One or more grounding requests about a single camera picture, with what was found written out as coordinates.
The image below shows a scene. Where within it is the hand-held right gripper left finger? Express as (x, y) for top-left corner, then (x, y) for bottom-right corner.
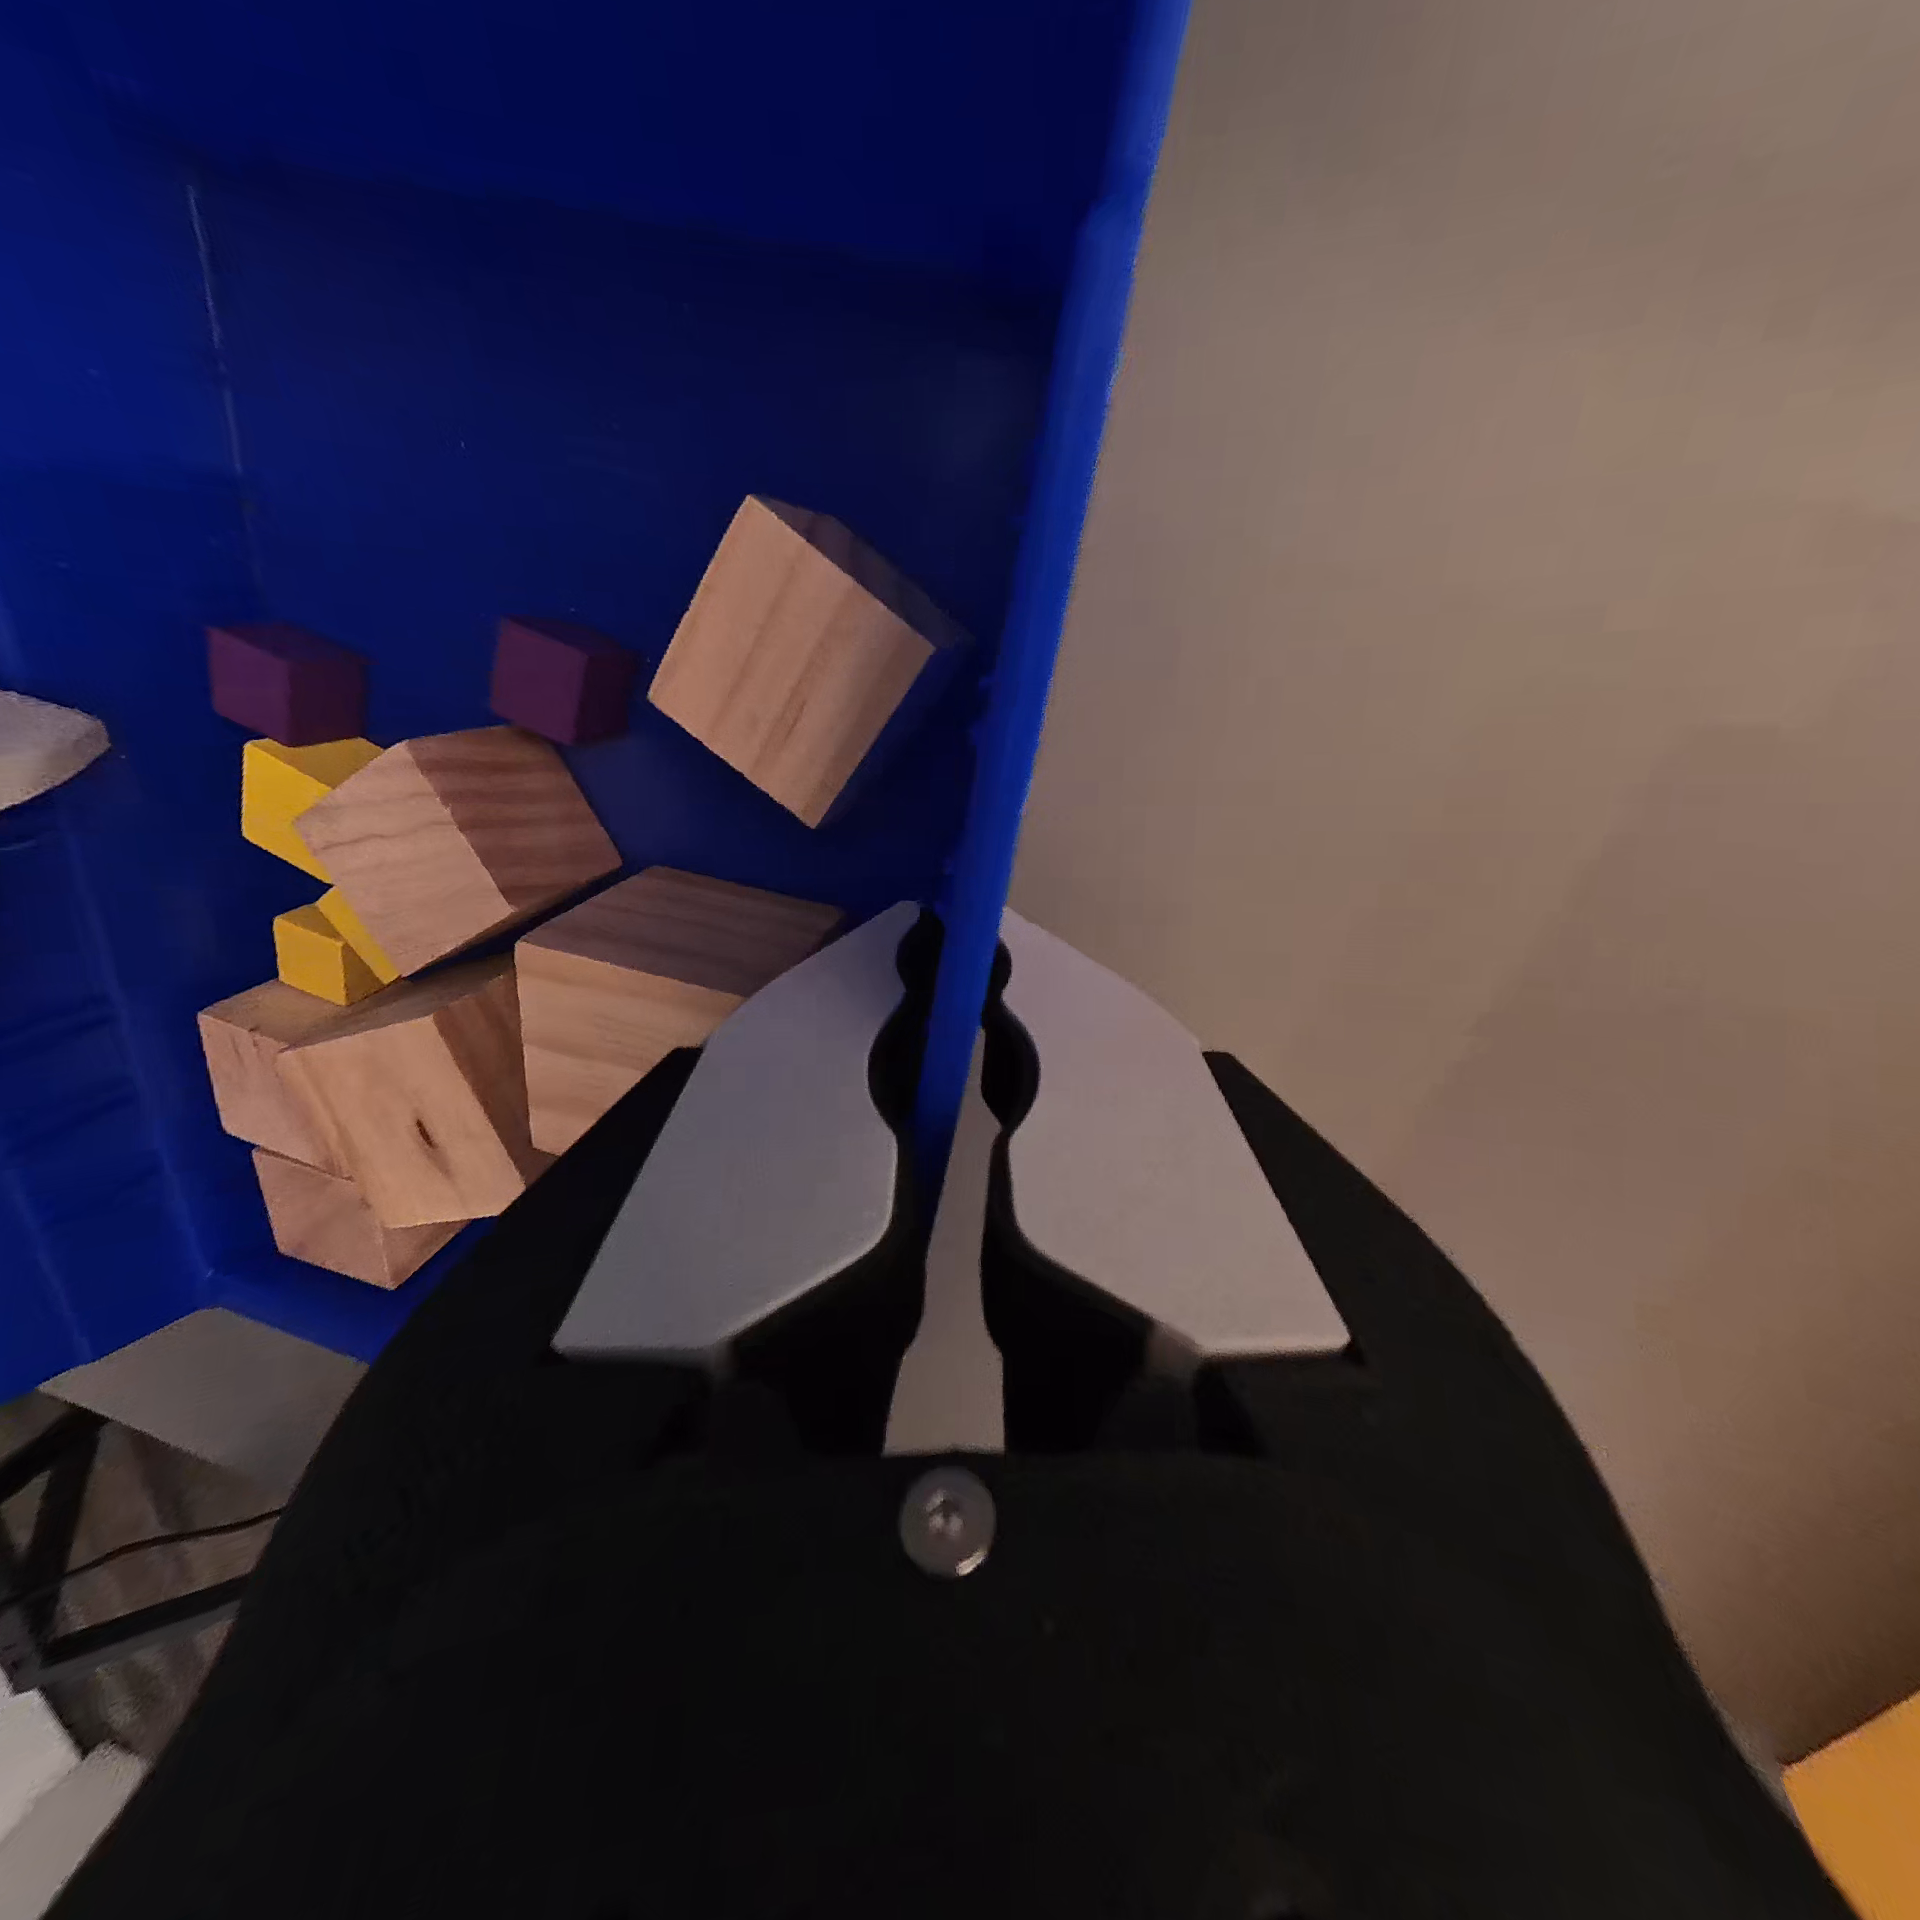
(554, 899), (923, 1452)

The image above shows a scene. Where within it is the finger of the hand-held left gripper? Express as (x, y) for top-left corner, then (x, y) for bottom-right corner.
(0, 691), (112, 814)

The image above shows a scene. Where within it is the blue plastic bin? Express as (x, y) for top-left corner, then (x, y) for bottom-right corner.
(0, 0), (1195, 1405)

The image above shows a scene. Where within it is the black cable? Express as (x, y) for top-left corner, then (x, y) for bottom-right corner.
(0, 1507), (289, 1619)

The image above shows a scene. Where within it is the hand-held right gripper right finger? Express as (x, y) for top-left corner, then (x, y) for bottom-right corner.
(981, 906), (1352, 1452)

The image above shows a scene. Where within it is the pile of wooden cubes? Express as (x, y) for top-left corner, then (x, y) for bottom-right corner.
(199, 497), (973, 1292)

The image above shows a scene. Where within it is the yellow plastic bin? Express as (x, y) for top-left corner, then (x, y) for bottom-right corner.
(1784, 1691), (1920, 1920)

